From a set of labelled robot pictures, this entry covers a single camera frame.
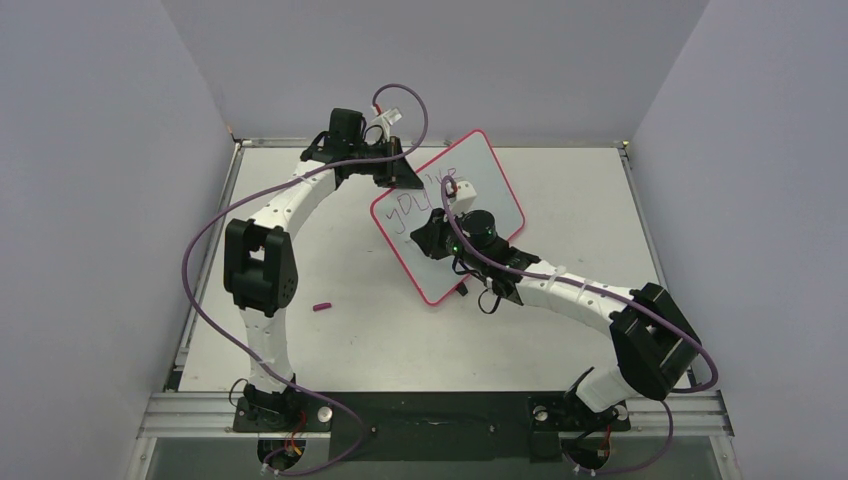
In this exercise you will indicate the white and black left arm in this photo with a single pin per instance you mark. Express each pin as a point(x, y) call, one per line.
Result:
point(259, 263)

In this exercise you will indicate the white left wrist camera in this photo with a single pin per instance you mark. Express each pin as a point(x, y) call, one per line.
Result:
point(384, 120)

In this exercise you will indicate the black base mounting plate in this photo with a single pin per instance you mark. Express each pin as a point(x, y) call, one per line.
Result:
point(436, 426)

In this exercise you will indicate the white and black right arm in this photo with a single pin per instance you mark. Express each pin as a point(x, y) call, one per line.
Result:
point(654, 344)

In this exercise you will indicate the aluminium table edge rail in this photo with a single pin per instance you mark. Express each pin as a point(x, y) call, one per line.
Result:
point(213, 415)

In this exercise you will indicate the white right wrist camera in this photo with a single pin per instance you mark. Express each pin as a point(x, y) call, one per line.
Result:
point(461, 196)

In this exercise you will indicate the pink-framed whiteboard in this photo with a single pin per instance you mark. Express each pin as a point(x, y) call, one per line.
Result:
point(397, 212)

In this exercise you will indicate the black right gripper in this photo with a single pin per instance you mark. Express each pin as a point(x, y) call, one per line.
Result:
point(436, 234)

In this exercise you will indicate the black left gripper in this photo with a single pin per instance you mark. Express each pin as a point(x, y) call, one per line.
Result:
point(399, 173)

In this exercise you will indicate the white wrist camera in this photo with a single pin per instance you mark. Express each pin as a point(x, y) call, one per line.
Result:
point(384, 120)
point(461, 196)

